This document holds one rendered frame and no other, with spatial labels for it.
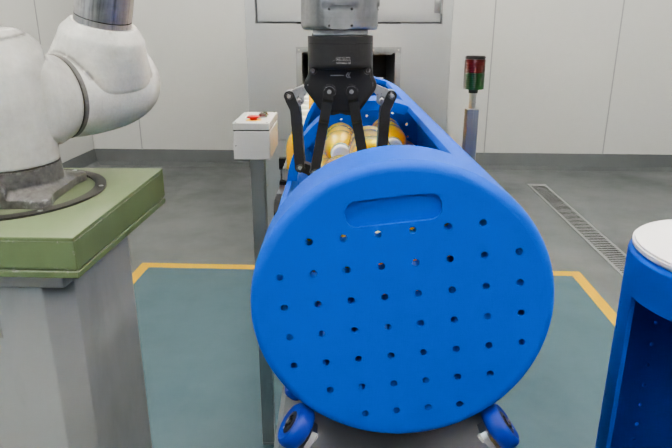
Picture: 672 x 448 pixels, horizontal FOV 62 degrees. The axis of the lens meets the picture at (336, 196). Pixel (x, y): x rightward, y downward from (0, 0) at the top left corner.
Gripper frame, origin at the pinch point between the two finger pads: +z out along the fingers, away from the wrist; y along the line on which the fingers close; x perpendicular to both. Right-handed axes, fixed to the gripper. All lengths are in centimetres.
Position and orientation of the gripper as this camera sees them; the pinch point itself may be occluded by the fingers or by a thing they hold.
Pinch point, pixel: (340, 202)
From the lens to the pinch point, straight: 69.8
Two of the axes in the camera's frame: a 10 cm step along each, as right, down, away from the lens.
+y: 10.0, 0.0, 0.0
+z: 0.0, 9.6, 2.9
